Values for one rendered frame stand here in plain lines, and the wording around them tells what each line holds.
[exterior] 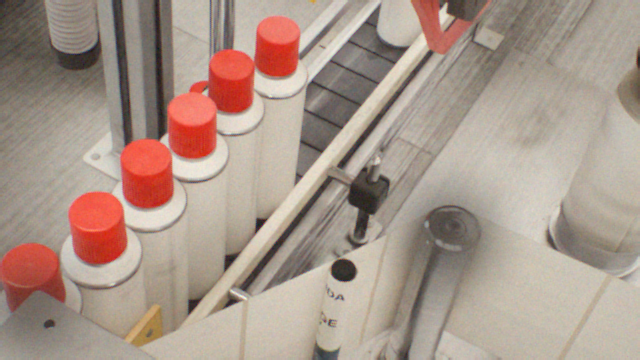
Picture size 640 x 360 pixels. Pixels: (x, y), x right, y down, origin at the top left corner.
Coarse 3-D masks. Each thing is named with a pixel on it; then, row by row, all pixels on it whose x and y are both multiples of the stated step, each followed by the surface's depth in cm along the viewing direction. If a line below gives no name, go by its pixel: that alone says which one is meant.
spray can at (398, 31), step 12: (384, 0) 98; (396, 0) 96; (408, 0) 96; (384, 12) 98; (396, 12) 97; (408, 12) 97; (384, 24) 99; (396, 24) 98; (408, 24) 98; (420, 24) 99; (384, 36) 100; (396, 36) 99; (408, 36) 99; (396, 48) 100; (408, 48) 101
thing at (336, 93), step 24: (360, 48) 100; (384, 48) 101; (336, 72) 97; (360, 72) 98; (384, 72) 98; (312, 96) 95; (336, 96) 95; (360, 96) 95; (312, 120) 92; (336, 120) 93; (312, 144) 90; (360, 144) 94; (264, 264) 81; (240, 288) 79
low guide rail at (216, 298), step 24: (408, 72) 95; (384, 96) 91; (360, 120) 88; (336, 144) 86; (312, 168) 84; (312, 192) 84; (288, 216) 80; (264, 240) 78; (240, 264) 76; (216, 288) 75; (192, 312) 73; (216, 312) 75
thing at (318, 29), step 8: (336, 0) 92; (344, 0) 92; (352, 0) 93; (328, 8) 91; (336, 8) 91; (344, 8) 92; (320, 16) 90; (328, 16) 90; (336, 16) 91; (312, 24) 89; (320, 24) 89; (328, 24) 90; (304, 32) 88; (312, 32) 88; (320, 32) 89; (304, 40) 88; (312, 40) 88; (304, 48) 87; (304, 56) 88
